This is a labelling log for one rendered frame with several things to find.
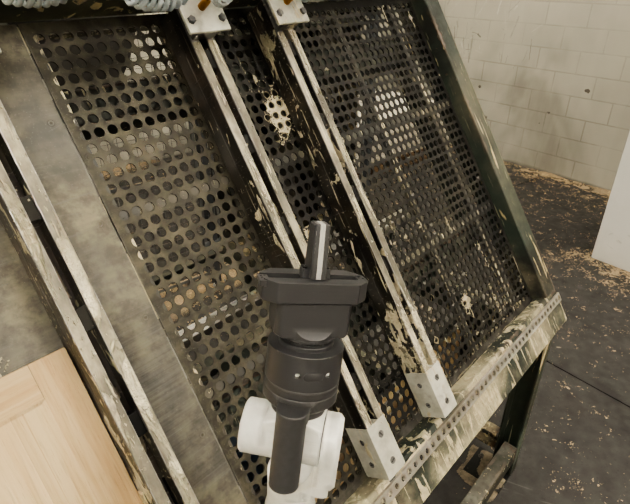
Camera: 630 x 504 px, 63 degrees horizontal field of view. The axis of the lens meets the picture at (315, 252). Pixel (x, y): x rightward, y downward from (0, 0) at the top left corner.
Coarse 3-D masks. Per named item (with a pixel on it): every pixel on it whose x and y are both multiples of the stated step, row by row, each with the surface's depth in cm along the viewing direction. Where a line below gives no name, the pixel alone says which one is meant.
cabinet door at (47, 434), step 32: (64, 352) 80; (0, 384) 74; (32, 384) 76; (64, 384) 79; (0, 416) 73; (32, 416) 76; (64, 416) 78; (96, 416) 81; (0, 448) 73; (32, 448) 75; (64, 448) 78; (96, 448) 80; (0, 480) 72; (32, 480) 74; (64, 480) 77; (96, 480) 79; (128, 480) 82
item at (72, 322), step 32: (0, 128) 76; (0, 160) 78; (0, 192) 74; (32, 192) 77; (32, 224) 79; (32, 256) 75; (64, 256) 78; (64, 288) 80; (64, 320) 76; (96, 320) 79; (96, 352) 81; (96, 384) 77; (128, 384) 80; (128, 416) 80; (128, 448) 78; (160, 448) 81; (160, 480) 83
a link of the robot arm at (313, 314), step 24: (264, 288) 54; (288, 288) 53; (312, 288) 54; (336, 288) 55; (360, 288) 56; (288, 312) 54; (312, 312) 55; (336, 312) 56; (288, 336) 55; (312, 336) 55; (336, 336) 57; (288, 360) 55; (312, 360) 55; (336, 360) 56; (288, 384) 55; (312, 384) 55; (336, 384) 58
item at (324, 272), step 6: (324, 222) 55; (324, 228) 54; (330, 228) 55; (324, 234) 54; (324, 240) 55; (324, 246) 55; (324, 252) 55; (324, 258) 55; (324, 264) 55; (324, 270) 55; (330, 270) 56; (324, 276) 55
